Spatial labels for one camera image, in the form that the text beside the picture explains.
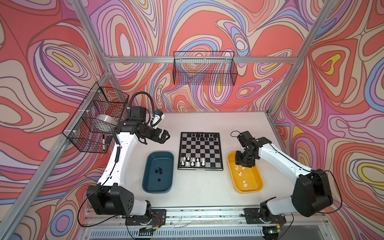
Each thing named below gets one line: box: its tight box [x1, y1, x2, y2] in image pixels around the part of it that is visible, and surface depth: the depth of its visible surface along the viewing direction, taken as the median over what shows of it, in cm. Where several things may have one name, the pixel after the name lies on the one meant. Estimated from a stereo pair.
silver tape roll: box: [95, 114, 118, 126], surface depth 75 cm
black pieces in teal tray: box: [155, 167, 163, 182], surface depth 90 cm
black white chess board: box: [177, 132, 224, 171], surface depth 98 cm
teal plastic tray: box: [142, 151, 175, 194], surface depth 90 cm
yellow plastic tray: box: [227, 152, 264, 194], surface depth 86 cm
